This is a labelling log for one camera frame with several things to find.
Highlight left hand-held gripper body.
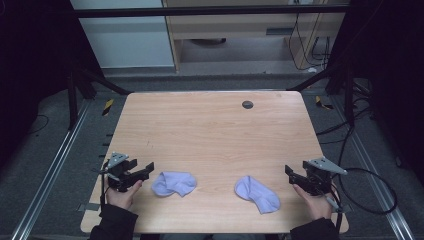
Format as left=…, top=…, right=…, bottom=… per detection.
left=99, top=151, right=142, bottom=193

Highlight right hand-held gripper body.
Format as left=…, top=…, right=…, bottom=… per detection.
left=301, top=156, right=349, bottom=197

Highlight lilac ankle sock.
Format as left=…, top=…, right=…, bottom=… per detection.
left=234, top=175, right=282, bottom=215
left=151, top=171, right=198, bottom=198

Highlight person's left hand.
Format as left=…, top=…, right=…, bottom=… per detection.
left=104, top=179, right=144, bottom=211

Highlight person's right hand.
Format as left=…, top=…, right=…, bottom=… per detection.
left=292, top=183, right=335, bottom=222

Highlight grey tape strip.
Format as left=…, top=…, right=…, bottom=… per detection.
left=77, top=202, right=102, bottom=213

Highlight yellow black striped tape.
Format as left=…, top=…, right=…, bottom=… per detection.
left=314, top=95, right=334, bottom=111
left=101, top=98, right=115, bottom=117

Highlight black metal stand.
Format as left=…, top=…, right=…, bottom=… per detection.
left=65, top=61, right=133, bottom=131
left=287, top=56, right=374, bottom=128

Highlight white cabinet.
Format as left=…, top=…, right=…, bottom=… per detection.
left=69, top=0, right=176, bottom=69

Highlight light wooden shelf unit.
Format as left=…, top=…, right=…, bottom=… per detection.
left=162, top=0, right=349, bottom=73

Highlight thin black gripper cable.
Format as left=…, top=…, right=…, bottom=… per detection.
left=99, top=161, right=111, bottom=214

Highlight black floor cables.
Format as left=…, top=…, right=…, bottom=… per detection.
left=314, top=96, right=376, bottom=168

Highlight aluminium floor rail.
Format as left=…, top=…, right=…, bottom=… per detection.
left=328, top=94, right=416, bottom=240
left=9, top=99, right=92, bottom=240

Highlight black looped gripper cable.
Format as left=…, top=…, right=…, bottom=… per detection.
left=335, top=167, right=399, bottom=216

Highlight black hanging cables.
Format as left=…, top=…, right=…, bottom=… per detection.
left=287, top=0, right=333, bottom=73

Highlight black horizontal frame bar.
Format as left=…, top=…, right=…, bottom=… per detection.
left=73, top=4, right=351, bottom=19

